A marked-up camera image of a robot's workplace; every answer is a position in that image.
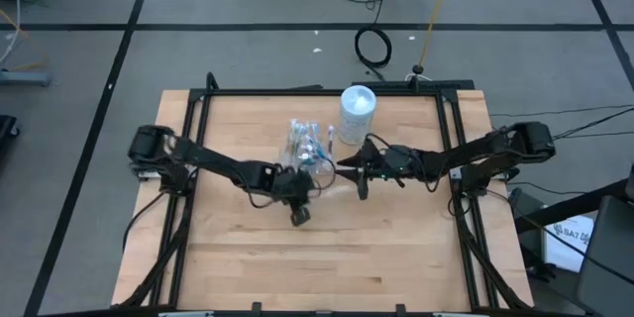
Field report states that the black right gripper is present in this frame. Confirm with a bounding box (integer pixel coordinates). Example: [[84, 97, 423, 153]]
[[335, 134, 412, 180]]

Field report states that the clear plastic container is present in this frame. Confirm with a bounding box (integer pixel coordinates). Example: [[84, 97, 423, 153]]
[[278, 117, 338, 175]]

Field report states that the green toothbrush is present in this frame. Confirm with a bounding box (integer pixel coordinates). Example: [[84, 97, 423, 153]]
[[289, 119, 301, 153]]

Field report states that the white wipes canister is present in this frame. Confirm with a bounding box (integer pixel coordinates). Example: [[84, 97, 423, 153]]
[[337, 84, 378, 147]]

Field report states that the black metal beam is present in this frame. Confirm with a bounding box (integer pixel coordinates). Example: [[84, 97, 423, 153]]
[[513, 177, 634, 234]]

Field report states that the white printed box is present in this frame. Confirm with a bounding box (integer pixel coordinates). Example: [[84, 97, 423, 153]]
[[542, 215, 595, 274]]

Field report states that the grey metal bar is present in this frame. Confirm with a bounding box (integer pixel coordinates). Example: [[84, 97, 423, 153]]
[[0, 69, 53, 88]]

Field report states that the black caster foot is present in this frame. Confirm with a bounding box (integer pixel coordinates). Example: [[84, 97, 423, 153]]
[[0, 114, 21, 155]]

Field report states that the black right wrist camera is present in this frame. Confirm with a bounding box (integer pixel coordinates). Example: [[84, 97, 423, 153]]
[[356, 175, 371, 202]]

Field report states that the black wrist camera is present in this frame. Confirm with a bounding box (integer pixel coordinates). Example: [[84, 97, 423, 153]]
[[289, 205, 312, 228], [356, 175, 371, 202]]

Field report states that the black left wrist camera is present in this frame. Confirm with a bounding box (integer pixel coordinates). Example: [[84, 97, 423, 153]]
[[289, 205, 312, 228]]

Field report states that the black aluminium table frame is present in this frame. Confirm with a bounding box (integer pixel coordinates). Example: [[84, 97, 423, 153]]
[[116, 71, 534, 317]]

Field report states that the black coiled cable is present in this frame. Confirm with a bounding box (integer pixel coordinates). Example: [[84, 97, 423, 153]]
[[353, 0, 395, 82]]

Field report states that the black camera stand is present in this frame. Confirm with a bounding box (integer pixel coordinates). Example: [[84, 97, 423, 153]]
[[408, 63, 432, 91]]

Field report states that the yellow hanging cable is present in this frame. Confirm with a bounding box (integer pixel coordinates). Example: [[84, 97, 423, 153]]
[[418, 0, 460, 68]]

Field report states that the white cable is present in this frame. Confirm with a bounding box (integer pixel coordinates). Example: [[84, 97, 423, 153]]
[[0, 0, 24, 65]]

